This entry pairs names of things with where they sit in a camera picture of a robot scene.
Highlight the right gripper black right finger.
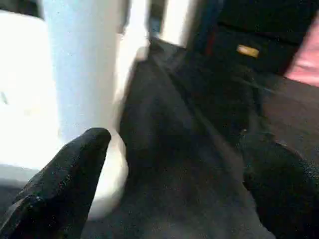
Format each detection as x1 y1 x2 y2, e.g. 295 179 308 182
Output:
239 133 319 239

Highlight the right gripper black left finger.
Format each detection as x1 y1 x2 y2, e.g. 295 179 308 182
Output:
0 127 112 239

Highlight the white plastic table top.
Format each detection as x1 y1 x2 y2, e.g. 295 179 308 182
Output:
0 10 151 220

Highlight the white plastic table leg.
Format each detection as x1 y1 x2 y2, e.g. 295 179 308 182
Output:
40 0 131 145
126 0 152 50

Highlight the black work mat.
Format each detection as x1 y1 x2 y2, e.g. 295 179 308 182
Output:
0 37 319 239

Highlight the pink pillow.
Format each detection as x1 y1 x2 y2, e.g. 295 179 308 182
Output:
284 17 319 88

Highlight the white cabinet with glass doors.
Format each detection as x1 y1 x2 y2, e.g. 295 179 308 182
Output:
150 0 200 48

